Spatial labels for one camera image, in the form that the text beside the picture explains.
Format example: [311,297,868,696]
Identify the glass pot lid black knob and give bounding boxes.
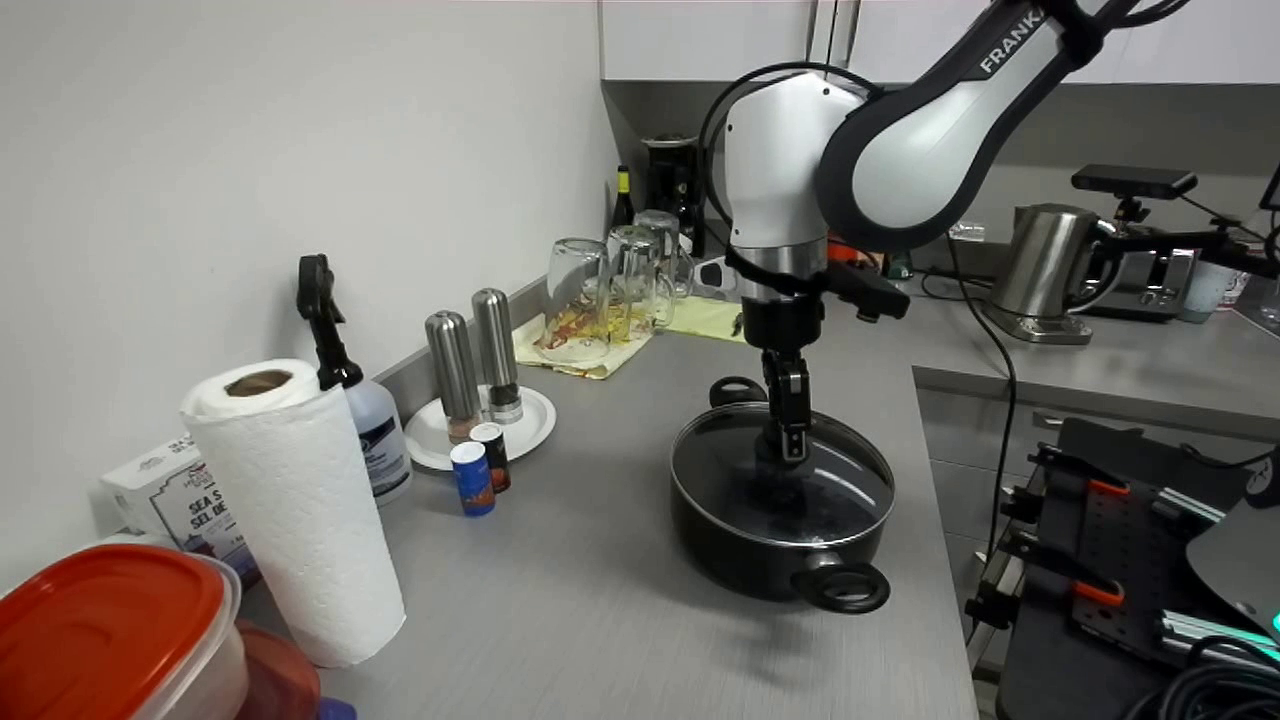
[666,396,900,552]

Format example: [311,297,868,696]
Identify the patterned yellow dish towel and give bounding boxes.
[506,292,662,386]

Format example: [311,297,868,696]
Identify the black coffee machine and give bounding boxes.
[635,130,708,261]

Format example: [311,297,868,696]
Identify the white cardboard box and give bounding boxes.
[86,430,263,588]

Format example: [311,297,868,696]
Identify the dark wine bottle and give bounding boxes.
[607,161,639,240]

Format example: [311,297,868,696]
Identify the steel electric kettle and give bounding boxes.
[989,199,1133,342]

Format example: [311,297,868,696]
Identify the black toaster appliance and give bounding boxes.
[1101,234,1202,323]

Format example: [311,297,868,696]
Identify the white mug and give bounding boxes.
[1174,255,1250,326]

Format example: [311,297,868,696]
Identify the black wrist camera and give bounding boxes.
[825,263,914,326]

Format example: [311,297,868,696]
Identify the black camera on stand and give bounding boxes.
[1066,161,1202,228]

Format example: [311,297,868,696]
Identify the white wall cabinets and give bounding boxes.
[595,0,1280,86]

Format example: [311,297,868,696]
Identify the black orange clamp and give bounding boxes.
[1018,442,1179,519]
[994,523,1138,619]

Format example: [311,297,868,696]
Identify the small dark can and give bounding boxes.
[466,419,515,501]

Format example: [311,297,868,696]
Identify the plain yellow cloth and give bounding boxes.
[656,286,751,347]

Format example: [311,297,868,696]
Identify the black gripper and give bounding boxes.
[738,292,827,469]

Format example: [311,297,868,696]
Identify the upturned clear drinking glass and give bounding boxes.
[628,207,693,292]
[542,233,617,331]
[603,220,661,310]

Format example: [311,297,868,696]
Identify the steel grinder shaker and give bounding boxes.
[466,284,529,428]
[420,308,484,442]

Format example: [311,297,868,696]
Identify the small white plate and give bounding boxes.
[399,379,562,479]

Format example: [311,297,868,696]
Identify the small blue can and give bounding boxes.
[448,440,498,519]

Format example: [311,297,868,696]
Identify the grey rounded plate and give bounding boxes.
[1182,488,1280,633]

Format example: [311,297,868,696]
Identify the black cable bundle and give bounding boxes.
[1116,636,1280,720]

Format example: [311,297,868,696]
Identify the black cooking pot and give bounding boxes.
[662,370,900,619]

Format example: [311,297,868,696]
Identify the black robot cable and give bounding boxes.
[931,233,1029,573]

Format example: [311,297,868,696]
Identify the spray bottle black trigger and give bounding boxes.
[292,251,420,503]

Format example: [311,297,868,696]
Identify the white paper towel roll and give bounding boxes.
[175,356,411,670]

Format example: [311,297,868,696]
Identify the plastic container red lid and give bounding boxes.
[0,534,257,720]

